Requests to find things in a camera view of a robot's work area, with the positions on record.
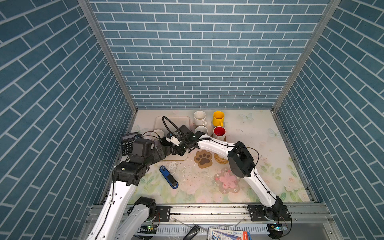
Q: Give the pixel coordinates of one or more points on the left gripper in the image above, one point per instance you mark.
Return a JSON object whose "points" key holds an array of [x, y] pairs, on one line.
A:
{"points": [[157, 157]]}

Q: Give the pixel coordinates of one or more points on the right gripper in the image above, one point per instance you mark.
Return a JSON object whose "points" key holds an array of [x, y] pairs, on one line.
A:
{"points": [[175, 148]]}

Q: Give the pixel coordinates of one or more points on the white mug lavender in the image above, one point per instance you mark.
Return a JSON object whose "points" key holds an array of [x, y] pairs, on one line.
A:
{"points": [[157, 135]]}

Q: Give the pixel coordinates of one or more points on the cork paw coaster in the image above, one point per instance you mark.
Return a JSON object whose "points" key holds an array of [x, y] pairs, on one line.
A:
{"points": [[203, 159]]}

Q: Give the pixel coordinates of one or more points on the red interior mug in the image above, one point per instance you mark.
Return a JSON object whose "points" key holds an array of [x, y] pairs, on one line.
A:
{"points": [[219, 133]]}

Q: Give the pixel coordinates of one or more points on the yellow mug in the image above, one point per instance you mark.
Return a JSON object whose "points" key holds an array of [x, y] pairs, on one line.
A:
{"points": [[218, 119]]}

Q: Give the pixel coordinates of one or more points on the rattan round coaster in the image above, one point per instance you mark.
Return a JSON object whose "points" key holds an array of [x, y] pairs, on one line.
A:
{"points": [[220, 160]]}

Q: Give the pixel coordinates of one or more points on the pink flower coaster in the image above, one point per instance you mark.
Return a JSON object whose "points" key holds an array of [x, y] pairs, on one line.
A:
{"points": [[227, 182]]}

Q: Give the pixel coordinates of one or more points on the black mug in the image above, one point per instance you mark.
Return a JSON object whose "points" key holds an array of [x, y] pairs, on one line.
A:
{"points": [[166, 146]]}

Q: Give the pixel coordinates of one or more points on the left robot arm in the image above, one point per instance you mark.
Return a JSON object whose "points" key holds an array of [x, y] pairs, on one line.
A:
{"points": [[126, 177]]}

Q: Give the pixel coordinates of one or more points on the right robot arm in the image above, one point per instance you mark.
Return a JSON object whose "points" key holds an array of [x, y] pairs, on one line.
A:
{"points": [[241, 163]]}

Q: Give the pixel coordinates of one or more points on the black calculator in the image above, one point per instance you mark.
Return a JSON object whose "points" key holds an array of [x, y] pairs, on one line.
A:
{"points": [[127, 142]]}

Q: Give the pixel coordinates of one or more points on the left circuit board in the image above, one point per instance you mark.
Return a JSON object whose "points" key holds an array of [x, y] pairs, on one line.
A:
{"points": [[151, 230]]}

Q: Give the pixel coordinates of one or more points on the circuit board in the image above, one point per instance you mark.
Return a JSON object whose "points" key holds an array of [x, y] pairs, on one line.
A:
{"points": [[277, 228], [151, 230]]}

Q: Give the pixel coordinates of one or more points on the printed packet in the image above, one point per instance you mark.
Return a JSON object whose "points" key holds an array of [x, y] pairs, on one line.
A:
{"points": [[219, 234]]}

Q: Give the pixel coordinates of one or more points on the right circuit board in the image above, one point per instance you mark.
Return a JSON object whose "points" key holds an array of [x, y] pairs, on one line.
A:
{"points": [[277, 228]]}

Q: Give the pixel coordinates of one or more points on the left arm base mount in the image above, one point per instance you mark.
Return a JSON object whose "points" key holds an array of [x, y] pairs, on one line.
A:
{"points": [[161, 214]]}

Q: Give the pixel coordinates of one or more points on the black remote handle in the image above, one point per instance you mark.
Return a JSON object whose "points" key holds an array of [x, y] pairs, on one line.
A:
{"points": [[192, 233]]}

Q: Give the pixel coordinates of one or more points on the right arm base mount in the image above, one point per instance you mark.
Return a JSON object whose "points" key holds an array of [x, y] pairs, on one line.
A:
{"points": [[261, 213]]}

